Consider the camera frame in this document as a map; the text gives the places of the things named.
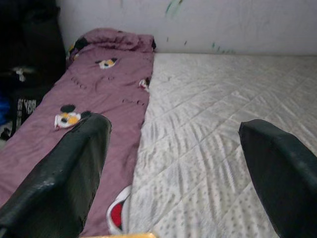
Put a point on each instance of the black white-print bag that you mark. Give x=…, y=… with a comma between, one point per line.
x=24, y=109

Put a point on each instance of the pink cartoon print blanket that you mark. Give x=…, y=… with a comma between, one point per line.
x=99, y=94

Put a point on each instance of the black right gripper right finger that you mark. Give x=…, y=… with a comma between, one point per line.
x=284, y=178

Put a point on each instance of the blue bag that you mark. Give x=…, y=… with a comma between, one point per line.
x=3, y=106

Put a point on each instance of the quilted grey mattress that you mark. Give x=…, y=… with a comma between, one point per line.
x=223, y=99

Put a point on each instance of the black clothing pile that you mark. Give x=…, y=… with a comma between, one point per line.
x=29, y=37

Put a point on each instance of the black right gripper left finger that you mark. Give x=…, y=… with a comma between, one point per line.
x=57, y=186

